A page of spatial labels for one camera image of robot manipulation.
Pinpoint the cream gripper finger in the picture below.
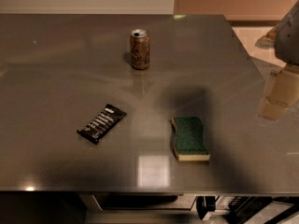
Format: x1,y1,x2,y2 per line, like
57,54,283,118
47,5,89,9
259,64,299,120

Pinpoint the black snack bar wrapper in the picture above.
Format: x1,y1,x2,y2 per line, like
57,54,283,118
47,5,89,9
77,104,127,145

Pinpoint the orange soda can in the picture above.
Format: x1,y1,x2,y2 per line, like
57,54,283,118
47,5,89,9
130,29,150,70

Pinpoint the black caster under table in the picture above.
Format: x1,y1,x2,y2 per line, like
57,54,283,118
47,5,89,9
196,196,216,220

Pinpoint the green and yellow sponge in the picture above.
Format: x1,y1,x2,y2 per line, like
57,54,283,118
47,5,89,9
171,117,210,161

